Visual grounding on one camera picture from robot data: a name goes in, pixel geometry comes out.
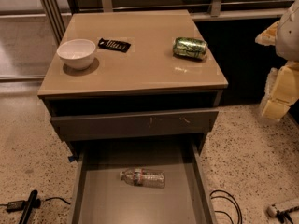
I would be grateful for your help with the metal railing frame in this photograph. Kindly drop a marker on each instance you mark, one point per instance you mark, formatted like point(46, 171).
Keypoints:
point(200, 10)

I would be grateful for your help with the white power strip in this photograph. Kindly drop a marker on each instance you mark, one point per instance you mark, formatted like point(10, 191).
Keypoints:
point(286, 206)

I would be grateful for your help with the clear plastic water bottle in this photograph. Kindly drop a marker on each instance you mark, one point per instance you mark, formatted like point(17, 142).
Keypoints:
point(142, 177)

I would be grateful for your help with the blue tape piece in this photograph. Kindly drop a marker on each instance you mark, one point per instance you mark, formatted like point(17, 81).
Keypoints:
point(72, 158)

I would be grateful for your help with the green soda can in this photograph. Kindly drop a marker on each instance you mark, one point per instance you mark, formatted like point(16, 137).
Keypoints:
point(190, 47)

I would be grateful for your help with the black snack packet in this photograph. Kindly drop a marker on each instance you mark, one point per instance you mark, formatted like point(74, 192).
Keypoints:
point(114, 45)

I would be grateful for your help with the grey open middle drawer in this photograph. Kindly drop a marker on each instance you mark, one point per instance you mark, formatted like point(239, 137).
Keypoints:
point(101, 197)

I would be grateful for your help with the white ceramic bowl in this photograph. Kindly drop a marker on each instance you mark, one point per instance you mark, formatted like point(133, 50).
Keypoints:
point(77, 53)

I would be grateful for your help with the grey drawer cabinet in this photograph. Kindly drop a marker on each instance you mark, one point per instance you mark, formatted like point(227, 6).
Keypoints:
point(149, 77)

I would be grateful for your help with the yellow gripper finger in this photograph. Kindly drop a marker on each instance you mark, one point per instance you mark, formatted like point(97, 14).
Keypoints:
point(268, 36)
point(281, 91)

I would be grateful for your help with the black bar device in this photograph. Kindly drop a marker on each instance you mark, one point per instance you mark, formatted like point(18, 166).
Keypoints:
point(30, 204)

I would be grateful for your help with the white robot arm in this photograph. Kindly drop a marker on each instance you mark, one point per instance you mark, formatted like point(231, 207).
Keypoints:
point(287, 38)

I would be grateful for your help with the grey top drawer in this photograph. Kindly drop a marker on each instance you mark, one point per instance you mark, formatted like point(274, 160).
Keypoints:
point(139, 124)

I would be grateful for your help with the black power adapter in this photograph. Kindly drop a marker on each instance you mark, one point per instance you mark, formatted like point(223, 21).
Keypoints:
point(15, 206)

